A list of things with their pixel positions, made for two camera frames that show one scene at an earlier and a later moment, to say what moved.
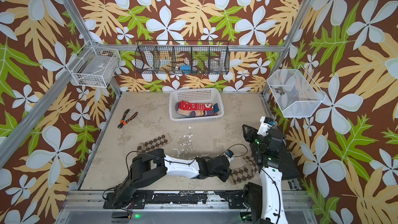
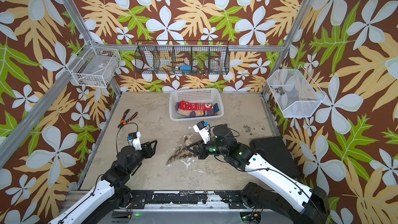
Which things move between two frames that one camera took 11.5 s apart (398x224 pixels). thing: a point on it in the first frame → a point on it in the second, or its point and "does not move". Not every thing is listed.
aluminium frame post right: x=266 y=88 does not move
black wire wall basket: x=188 y=57 does not move
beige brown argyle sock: x=153 y=143 → x=183 y=152
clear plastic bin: x=297 y=93 does not move
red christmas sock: x=195 y=106 does not move
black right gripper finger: x=249 y=132 → x=194 y=151
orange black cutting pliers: x=124 y=122 does not move
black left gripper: x=227 y=171 → x=148 y=147
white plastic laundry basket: x=210 y=95 does not move
